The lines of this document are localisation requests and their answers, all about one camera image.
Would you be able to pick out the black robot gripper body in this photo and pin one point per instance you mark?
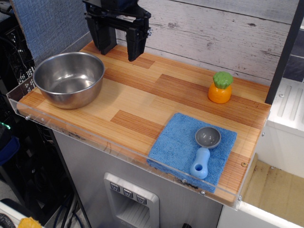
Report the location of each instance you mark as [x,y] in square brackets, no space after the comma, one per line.
[119,14]

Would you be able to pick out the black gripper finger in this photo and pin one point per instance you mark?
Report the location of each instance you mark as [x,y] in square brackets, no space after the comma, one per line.
[136,40]
[104,36]

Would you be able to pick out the stainless steel bowl pot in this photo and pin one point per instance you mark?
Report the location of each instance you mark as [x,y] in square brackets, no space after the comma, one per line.
[70,80]

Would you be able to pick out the blue fabric panel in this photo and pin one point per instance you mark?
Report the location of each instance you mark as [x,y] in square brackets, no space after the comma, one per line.
[52,27]

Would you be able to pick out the orange toy carrot green top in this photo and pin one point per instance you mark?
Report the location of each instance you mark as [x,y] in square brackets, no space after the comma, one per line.
[220,90]

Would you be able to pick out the blue microfiber cloth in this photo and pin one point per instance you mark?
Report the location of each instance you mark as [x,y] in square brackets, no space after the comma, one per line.
[175,151]

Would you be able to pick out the grey blue toy scoop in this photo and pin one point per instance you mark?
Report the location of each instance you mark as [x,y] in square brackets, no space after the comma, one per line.
[207,138]

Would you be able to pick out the silver toy fridge cabinet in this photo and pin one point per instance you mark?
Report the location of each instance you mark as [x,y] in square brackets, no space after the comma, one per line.
[87,166]

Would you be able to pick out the grey water dispenser panel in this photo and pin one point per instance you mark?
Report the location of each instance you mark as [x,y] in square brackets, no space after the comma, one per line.
[131,205]

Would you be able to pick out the clear acrylic table guard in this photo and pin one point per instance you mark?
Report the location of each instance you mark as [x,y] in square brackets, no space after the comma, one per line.
[136,102]

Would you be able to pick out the yellow object bottom left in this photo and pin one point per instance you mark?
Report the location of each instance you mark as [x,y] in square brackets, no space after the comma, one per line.
[29,223]

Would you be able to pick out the white toy sink unit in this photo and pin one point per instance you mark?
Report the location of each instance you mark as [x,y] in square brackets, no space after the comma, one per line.
[273,194]

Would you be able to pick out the black vertical post right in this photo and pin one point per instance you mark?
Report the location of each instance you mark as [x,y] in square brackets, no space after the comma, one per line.
[287,49]

